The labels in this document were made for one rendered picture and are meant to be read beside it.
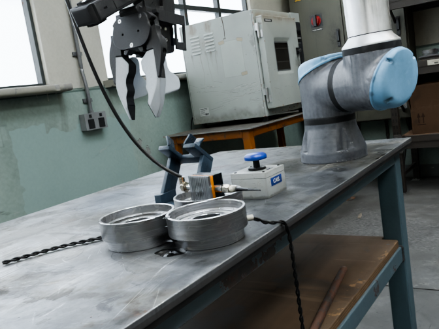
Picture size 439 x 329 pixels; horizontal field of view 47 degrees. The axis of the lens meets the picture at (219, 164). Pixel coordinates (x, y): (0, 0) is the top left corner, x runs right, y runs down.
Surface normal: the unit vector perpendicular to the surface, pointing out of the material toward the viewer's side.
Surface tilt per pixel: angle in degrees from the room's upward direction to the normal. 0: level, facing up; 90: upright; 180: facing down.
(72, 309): 0
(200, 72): 90
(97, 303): 0
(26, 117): 90
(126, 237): 90
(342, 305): 0
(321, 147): 72
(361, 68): 91
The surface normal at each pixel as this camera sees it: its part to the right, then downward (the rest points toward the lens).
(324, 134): -0.43, -0.11
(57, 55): 0.82, -0.04
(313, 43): -0.55, 0.20
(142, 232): 0.26, 0.10
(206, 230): 0.00, 0.14
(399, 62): 0.58, 0.16
